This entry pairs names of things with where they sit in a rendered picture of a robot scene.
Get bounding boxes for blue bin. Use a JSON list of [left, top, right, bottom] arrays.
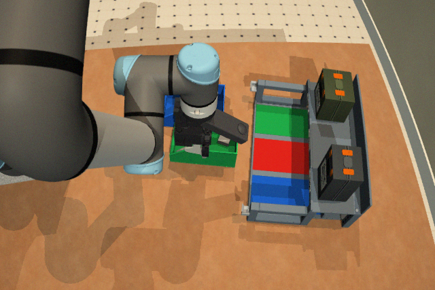
[[164, 84, 225, 127]]

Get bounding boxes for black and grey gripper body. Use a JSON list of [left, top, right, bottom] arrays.
[[173, 97, 215, 147]]

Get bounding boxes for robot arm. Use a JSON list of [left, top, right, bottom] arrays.
[[0, 0, 249, 182]]

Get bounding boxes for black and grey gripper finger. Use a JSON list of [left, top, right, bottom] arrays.
[[184, 141, 209, 158]]

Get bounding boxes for green bin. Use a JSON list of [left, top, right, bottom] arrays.
[[170, 131, 238, 167]]

